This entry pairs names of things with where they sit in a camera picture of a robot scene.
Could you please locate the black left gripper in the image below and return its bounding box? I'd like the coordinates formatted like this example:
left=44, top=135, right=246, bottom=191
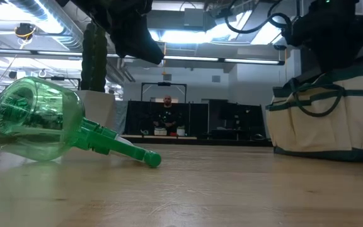
left=110, top=12, right=165, bottom=66

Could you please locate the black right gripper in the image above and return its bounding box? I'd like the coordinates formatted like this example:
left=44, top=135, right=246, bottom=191
left=315, top=40, right=363, bottom=75

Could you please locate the beige gardening bag green trim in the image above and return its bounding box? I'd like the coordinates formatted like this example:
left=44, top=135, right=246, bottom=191
left=265, top=64, right=363, bottom=163

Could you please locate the green transparent spray bottle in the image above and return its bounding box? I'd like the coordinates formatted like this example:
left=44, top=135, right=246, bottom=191
left=0, top=76, right=163, bottom=168

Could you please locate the grey ceiling box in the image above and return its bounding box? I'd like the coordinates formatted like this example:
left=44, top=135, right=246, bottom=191
left=183, top=8, right=205, bottom=28

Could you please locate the green cactus plant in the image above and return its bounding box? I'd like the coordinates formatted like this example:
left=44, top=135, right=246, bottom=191
left=80, top=21, right=108, bottom=93

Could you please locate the person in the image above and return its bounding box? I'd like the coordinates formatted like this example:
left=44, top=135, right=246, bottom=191
left=152, top=95, right=181, bottom=136

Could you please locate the black partition desk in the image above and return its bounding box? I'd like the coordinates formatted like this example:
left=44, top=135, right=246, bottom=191
left=123, top=100, right=267, bottom=141

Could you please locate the long ceiling light strip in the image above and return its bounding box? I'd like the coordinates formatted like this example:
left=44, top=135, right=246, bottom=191
left=164, top=55, right=285, bottom=66

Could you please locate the black metal frame rig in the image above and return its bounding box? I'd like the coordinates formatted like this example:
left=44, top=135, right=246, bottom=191
left=141, top=81, right=188, bottom=103

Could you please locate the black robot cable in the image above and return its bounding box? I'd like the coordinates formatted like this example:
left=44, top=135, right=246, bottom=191
left=224, top=0, right=293, bottom=35

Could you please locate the yellow ceiling cable reel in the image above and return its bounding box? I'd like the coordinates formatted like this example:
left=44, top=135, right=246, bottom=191
left=14, top=22, right=37, bottom=40

